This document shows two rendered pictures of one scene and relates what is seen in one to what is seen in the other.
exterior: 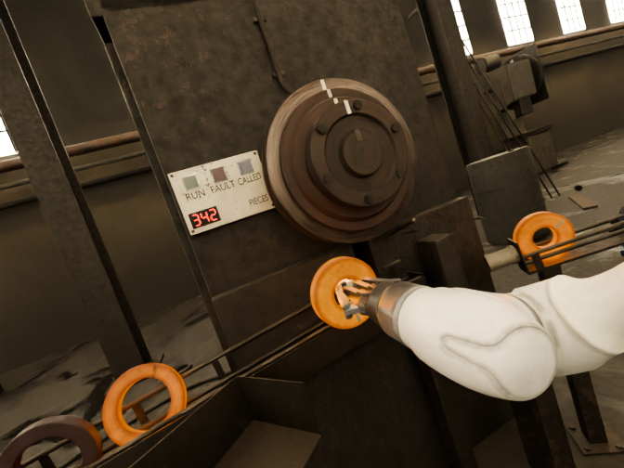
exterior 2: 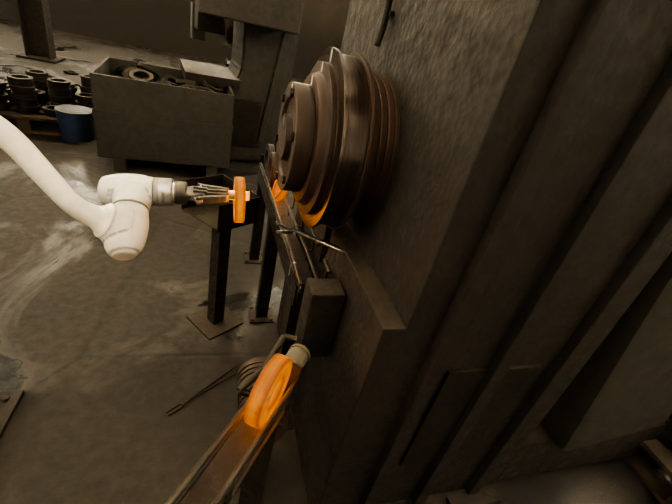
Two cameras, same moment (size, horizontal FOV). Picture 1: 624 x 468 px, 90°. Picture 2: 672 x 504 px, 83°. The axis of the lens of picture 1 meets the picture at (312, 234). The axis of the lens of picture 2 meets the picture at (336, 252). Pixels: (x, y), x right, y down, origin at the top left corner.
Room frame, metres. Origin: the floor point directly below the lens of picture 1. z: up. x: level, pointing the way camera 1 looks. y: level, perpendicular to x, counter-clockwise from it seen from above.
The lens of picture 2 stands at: (0.96, -1.22, 1.40)
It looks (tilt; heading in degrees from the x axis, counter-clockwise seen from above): 30 degrees down; 86
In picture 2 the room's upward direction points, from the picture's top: 14 degrees clockwise
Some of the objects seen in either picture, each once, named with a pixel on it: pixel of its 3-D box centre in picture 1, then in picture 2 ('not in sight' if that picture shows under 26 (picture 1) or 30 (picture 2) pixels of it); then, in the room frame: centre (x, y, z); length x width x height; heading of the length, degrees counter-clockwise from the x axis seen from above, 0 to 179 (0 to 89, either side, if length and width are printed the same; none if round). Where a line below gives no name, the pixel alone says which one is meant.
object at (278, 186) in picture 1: (344, 162); (326, 143); (0.92, -0.16, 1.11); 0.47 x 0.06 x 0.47; 108
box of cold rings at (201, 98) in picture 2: not in sight; (168, 116); (-0.58, 2.25, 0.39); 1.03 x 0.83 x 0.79; 22
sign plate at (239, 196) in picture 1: (225, 191); not in sight; (0.92, 0.20, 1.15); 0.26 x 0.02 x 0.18; 108
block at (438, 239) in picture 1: (443, 270); (319, 318); (1.01, -0.38, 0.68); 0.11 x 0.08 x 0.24; 18
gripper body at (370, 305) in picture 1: (383, 302); (189, 193); (0.52, -0.08, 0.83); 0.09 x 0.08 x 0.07; 18
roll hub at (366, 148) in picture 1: (358, 154); (291, 138); (0.83, -0.19, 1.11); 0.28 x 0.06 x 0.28; 108
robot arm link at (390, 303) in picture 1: (409, 313); (165, 192); (0.45, -0.10, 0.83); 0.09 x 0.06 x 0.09; 108
